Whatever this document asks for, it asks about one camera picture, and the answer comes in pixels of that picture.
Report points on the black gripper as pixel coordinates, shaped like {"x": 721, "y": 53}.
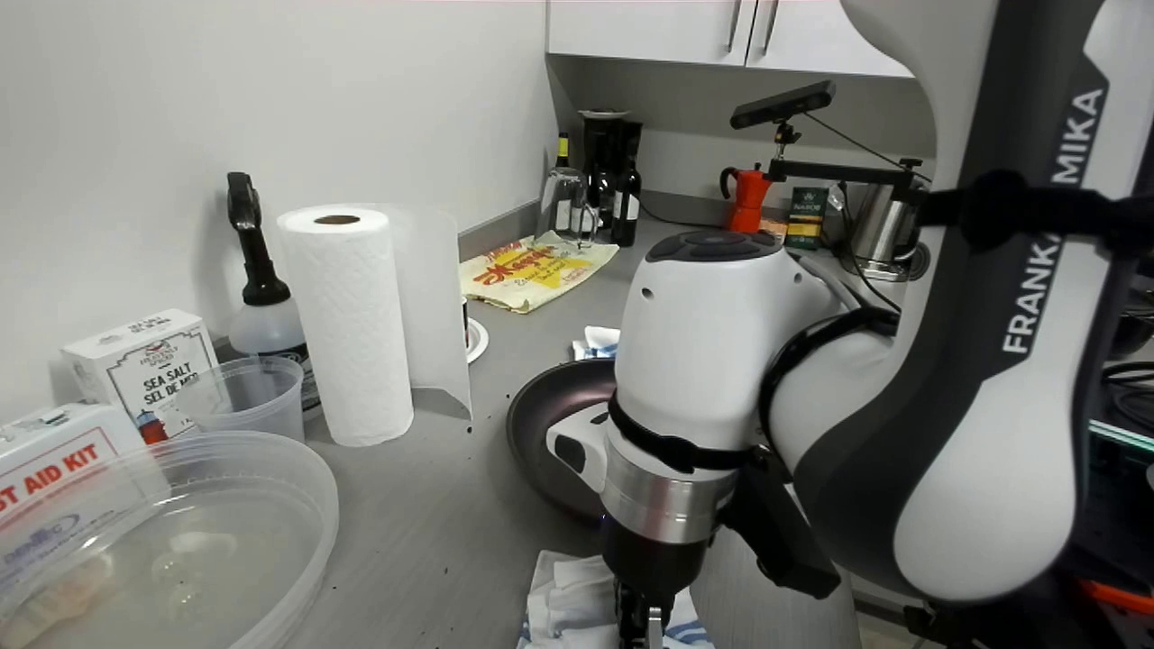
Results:
{"x": 650, "y": 572}

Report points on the white cloth with blue stripes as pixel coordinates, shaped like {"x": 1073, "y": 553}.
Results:
{"x": 595, "y": 345}
{"x": 565, "y": 601}

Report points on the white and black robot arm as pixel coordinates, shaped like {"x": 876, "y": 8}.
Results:
{"x": 707, "y": 338}

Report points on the dark nonstick frying pan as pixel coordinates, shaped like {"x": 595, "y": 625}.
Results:
{"x": 547, "y": 421}

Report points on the small white plate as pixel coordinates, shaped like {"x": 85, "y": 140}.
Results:
{"x": 477, "y": 345}

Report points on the yellow printed bag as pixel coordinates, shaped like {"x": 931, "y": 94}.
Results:
{"x": 533, "y": 273}

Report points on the white paper towel roll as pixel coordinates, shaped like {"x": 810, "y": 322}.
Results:
{"x": 347, "y": 325}

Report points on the red moka pot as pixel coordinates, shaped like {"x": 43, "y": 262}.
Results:
{"x": 749, "y": 201}

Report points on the dark green box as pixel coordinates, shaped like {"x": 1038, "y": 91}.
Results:
{"x": 810, "y": 218}

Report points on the clear bottle with yellow cap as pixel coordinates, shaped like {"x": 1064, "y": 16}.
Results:
{"x": 561, "y": 191}

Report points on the small clear plastic container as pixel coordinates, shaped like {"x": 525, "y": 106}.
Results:
{"x": 258, "y": 397}

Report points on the black coffee maker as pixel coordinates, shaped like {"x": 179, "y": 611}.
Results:
{"x": 606, "y": 166}

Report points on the large clear plastic bowl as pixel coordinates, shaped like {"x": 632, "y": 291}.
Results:
{"x": 182, "y": 565}

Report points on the steel kettle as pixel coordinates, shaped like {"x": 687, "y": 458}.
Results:
{"x": 887, "y": 230}

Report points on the spray bottle with black nozzle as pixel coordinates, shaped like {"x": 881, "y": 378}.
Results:
{"x": 258, "y": 258}

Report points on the white sea salt box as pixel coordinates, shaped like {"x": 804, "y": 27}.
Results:
{"x": 157, "y": 362}

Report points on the white first aid kit box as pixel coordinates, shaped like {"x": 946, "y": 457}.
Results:
{"x": 59, "y": 469}

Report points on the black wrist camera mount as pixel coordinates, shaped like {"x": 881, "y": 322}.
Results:
{"x": 780, "y": 527}

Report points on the black robot mount table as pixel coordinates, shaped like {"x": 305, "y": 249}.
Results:
{"x": 1124, "y": 493}

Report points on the black bar camera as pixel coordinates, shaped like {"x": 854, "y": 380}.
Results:
{"x": 780, "y": 106}

